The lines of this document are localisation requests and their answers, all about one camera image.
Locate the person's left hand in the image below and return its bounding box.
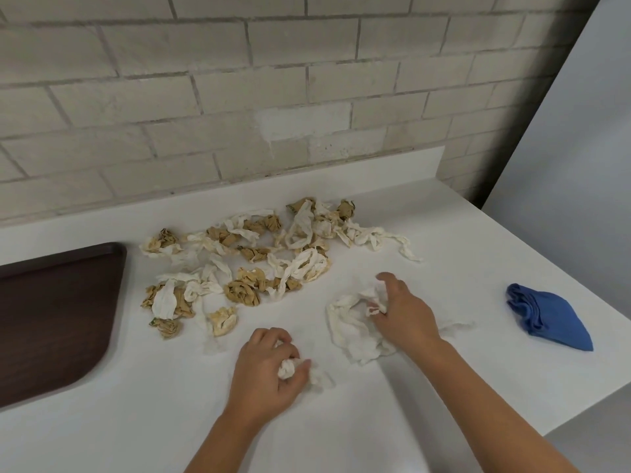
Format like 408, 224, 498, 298
224, 328, 312, 425

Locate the person's right hand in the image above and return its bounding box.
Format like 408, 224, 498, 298
366, 272, 443, 359

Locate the small white tissue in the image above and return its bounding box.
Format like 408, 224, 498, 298
275, 341, 336, 394

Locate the large white paper towel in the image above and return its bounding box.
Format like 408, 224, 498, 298
325, 285, 477, 366

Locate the person's right forearm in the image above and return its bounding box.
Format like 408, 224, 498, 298
423, 339, 583, 473

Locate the person's left forearm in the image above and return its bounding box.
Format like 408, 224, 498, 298
184, 412, 269, 473

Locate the pile of stained crumpled tissues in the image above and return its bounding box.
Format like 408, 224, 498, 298
139, 197, 424, 354

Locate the folded blue cloth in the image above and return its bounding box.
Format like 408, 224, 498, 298
506, 283, 594, 352

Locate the dark brown tray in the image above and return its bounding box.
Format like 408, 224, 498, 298
0, 242, 128, 413

